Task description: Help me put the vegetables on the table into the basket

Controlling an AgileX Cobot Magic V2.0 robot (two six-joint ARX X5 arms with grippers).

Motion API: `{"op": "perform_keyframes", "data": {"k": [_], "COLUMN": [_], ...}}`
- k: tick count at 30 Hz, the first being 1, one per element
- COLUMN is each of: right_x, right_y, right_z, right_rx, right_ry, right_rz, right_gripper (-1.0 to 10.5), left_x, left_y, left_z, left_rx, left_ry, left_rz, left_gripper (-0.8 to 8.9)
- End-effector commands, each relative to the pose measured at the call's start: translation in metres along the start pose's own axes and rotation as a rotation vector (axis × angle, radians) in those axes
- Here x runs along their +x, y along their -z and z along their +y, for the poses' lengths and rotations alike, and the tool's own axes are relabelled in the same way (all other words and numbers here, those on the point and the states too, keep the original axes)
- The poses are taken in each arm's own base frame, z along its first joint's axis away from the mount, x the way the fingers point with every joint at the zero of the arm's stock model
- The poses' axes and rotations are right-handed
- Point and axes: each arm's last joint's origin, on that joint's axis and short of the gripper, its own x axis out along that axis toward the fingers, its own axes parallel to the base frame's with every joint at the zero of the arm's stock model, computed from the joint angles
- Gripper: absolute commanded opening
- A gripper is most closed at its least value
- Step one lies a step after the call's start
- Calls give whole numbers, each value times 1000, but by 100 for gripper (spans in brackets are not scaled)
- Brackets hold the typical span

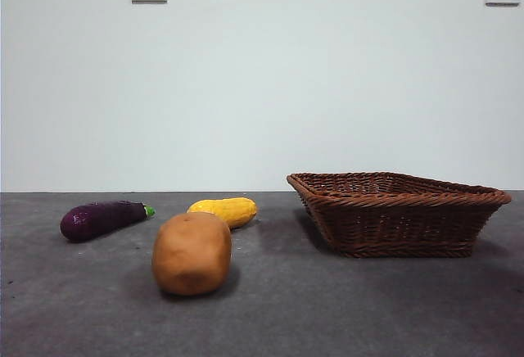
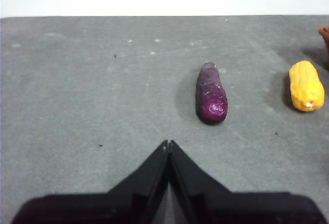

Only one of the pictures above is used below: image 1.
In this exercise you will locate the purple eggplant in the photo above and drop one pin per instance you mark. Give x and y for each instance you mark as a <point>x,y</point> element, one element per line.
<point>96,220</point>

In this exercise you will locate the brown wicker basket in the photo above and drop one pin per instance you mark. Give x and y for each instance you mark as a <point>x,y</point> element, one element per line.
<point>393,222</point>

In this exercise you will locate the yellow corn cob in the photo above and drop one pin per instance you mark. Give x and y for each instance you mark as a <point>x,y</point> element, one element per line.
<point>233,209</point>

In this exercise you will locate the brown potato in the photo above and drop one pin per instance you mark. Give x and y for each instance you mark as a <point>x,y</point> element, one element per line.
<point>190,254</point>

